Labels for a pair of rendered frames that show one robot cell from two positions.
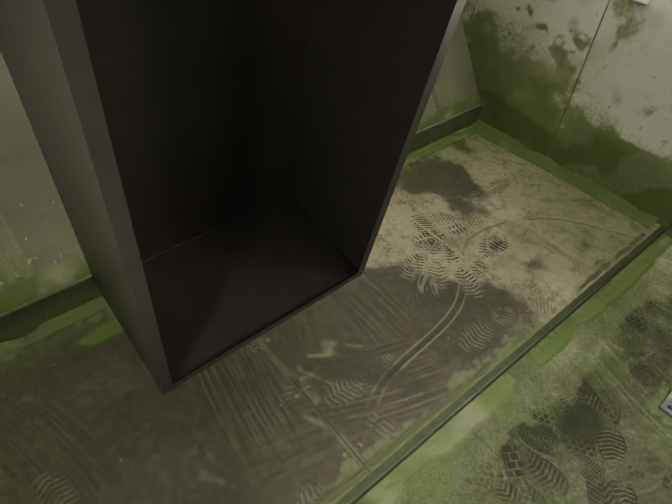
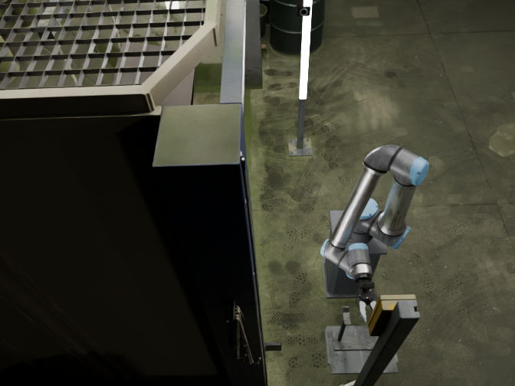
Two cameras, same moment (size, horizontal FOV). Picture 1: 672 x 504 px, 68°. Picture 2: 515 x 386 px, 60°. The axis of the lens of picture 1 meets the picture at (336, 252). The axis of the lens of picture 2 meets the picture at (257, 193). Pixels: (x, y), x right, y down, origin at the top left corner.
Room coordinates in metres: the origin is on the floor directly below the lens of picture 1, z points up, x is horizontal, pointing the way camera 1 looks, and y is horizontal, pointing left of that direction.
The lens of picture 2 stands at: (-0.72, 0.91, 2.98)
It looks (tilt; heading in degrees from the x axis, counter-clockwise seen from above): 54 degrees down; 315
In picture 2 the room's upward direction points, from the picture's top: 4 degrees counter-clockwise
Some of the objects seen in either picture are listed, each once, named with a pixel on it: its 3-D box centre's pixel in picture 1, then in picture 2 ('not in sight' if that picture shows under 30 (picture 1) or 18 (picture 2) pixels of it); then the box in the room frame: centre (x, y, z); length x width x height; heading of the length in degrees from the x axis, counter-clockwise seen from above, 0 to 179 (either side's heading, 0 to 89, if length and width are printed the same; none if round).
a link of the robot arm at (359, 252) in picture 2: not in sight; (359, 256); (-0.35, -0.10, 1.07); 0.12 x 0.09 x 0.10; 132
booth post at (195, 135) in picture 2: not in sight; (239, 324); (-0.16, 0.52, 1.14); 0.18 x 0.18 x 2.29; 42
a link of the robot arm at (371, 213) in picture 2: not in sight; (363, 214); (-0.16, -0.47, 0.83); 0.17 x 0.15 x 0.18; 2
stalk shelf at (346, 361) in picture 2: not in sight; (360, 348); (-0.57, 0.15, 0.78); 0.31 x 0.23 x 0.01; 42
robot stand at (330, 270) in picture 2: not in sight; (351, 256); (-0.15, -0.47, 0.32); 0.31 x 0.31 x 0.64; 42
